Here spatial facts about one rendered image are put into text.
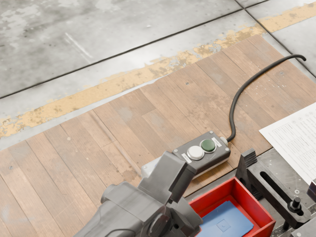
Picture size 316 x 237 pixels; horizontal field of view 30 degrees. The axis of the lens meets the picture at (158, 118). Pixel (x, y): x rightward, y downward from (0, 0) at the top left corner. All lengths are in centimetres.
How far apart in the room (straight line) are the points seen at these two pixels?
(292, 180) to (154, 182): 46
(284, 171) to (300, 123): 14
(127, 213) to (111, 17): 223
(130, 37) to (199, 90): 150
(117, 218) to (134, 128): 53
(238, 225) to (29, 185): 42
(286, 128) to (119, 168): 38
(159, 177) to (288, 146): 50
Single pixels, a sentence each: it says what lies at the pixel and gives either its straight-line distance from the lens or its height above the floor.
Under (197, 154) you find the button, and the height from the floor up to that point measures 94.
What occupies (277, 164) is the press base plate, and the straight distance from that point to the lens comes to 127.
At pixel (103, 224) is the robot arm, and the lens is 76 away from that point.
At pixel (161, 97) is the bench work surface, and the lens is 134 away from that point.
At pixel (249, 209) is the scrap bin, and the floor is 92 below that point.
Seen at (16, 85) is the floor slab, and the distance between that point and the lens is 264.
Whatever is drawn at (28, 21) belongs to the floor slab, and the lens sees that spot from 295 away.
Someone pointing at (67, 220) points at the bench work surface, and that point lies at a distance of 115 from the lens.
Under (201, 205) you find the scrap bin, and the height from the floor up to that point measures 93.
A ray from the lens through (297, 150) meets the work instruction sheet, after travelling 130.
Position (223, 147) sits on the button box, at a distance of 123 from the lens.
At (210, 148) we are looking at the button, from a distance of 121.
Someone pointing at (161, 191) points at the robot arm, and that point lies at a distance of 85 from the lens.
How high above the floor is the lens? 189
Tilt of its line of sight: 49 degrees down
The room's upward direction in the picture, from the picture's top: 5 degrees clockwise
